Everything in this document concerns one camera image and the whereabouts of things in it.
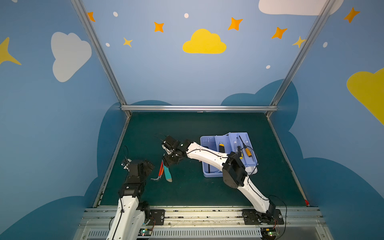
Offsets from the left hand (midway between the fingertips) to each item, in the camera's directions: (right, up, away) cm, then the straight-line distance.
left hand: (148, 165), depth 84 cm
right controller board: (+62, -30, -13) cm, 70 cm away
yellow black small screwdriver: (+53, +8, +4) cm, 54 cm away
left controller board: (+3, -29, -13) cm, 32 cm away
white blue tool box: (+54, +12, +7) cm, 55 cm away
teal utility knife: (+11, -7, +5) cm, 14 cm away
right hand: (+11, +2, +4) cm, 12 cm away
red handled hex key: (+6, -5, +5) cm, 10 cm away
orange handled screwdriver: (+58, +8, +2) cm, 58 cm away
